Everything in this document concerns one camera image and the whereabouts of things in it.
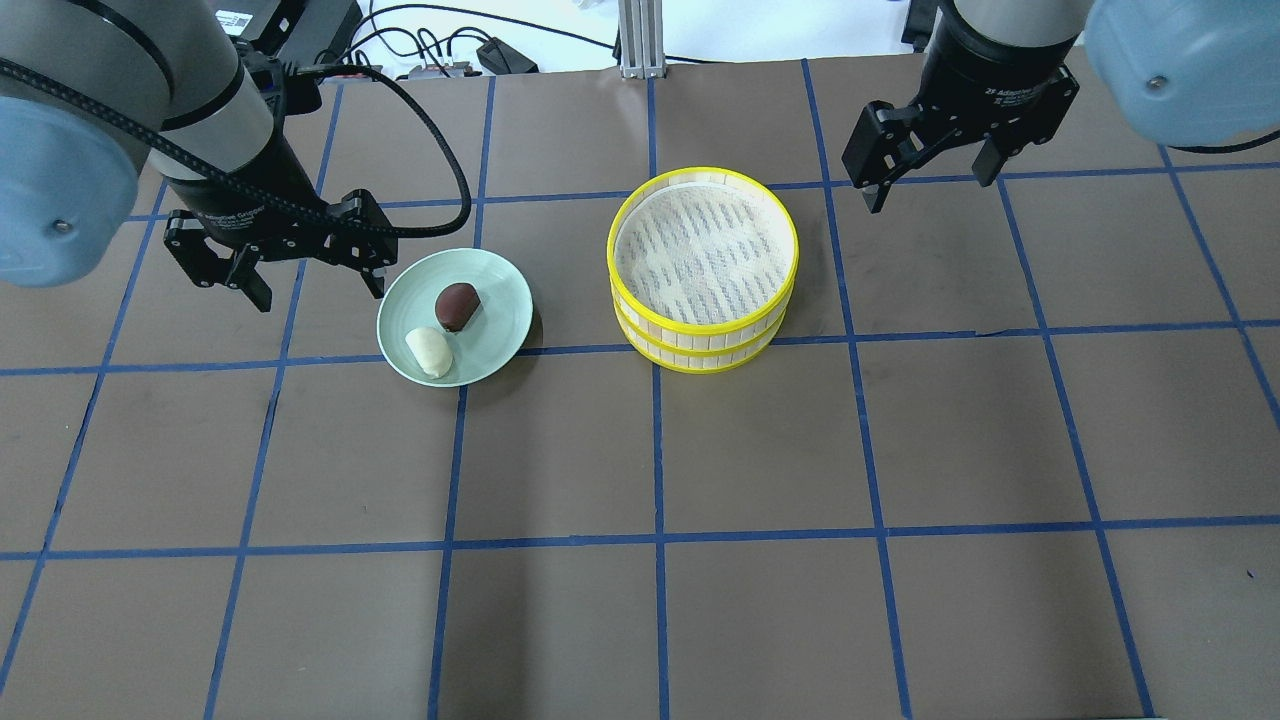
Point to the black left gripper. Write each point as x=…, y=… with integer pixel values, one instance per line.
x=243, y=197

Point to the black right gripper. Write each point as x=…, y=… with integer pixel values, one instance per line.
x=992, y=72

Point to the white bun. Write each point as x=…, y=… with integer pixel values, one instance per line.
x=431, y=350

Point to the dark red bun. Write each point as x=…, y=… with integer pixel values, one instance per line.
x=456, y=305

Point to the yellow steamer top layer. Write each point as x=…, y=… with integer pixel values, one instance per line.
x=702, y=250

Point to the yellow steamer layer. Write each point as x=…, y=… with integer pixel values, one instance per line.
x=702, y=250
x=697, y=353

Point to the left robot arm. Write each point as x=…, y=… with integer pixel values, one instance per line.
x=96, y=91

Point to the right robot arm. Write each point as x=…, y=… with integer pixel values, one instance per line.
x=1195, y=76

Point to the yellow steamer bottom layer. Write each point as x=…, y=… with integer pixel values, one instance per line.
x=697, y=353

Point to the pale green plate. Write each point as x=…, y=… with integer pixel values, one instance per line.
x=486, y=342

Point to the black power adapter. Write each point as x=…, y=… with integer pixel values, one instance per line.
x=501, y=59

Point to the aluminium frame post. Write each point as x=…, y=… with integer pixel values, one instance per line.
x=640, y=39

